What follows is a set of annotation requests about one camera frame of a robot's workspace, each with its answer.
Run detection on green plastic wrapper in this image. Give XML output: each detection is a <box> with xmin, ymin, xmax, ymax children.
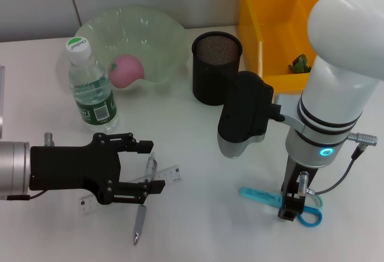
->
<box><xmin>287</xmin><ymin>53</ymin><xmax>313</xmax><ymax>74</ymax></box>

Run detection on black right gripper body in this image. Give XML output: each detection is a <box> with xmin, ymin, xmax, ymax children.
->
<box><xmin>281</xmin><ymin>153</ymin><xmax>318</xmax><ymax>198</ymax></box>

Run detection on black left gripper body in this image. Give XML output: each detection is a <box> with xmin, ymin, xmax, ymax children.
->
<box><xmin>29</xmin><ymin>132</ymin><xmax>122</xmax><ymax>206</ymax></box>

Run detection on pink toy peach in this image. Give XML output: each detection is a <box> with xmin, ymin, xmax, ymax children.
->
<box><xmin>108</xmin><ymin>54</ymin><xmax>145</xmax><ymax>89</ymax></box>

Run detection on yellow plastic bin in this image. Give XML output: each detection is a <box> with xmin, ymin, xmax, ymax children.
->
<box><xmin>238</xmin><ymin>0</ymin><xmax>324</xmax><ymax>95</ymax></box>

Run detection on clear plastic ruler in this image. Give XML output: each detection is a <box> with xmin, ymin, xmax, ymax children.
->
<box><xmin>78</xmin><ymin>164</ymin><xmax>183</xmax><ymax>216</ymax></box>

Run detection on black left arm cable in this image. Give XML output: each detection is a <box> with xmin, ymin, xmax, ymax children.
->
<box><xmin>5</xmin><ymin>189</ymin><xmax>46</xmax><ymax>201</ymax></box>

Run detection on silver white ballpoint pen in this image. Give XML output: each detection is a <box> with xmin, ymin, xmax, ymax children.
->
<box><xmin>133</xmin><ymin>151</ymin><xmax>158</xmax><ymax>246</ymax></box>

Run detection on pale green glass fruit bowl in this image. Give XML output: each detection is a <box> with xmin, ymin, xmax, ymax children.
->
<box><xmin>73</xmin><ymin>4</ymin><xmax>187</xmax><ymax>94</ymax></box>

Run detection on clear green-label water bottle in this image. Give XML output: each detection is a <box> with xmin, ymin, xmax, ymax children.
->
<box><xmin>65</xmin><ymin>36</ymin><xmax>119</xmax><ymax>134</ymax></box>

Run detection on blue capped scissors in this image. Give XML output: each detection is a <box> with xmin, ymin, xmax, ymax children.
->
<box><xmin>239</xmin><ymin>186</ymin><xmax>324</xmax><ymax>229</ymax></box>

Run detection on grey right arm cable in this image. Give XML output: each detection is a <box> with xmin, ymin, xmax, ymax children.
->
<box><xmin>298</xmin><ymin>132</ymin><xmax>379</xmax><ymax>197</ymax></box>

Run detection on black mesh pen holder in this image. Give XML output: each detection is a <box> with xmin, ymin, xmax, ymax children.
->
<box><xmin>191</xmin><ymin>31</ymin><xmax>243</xmax><ymax>106</ymax></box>

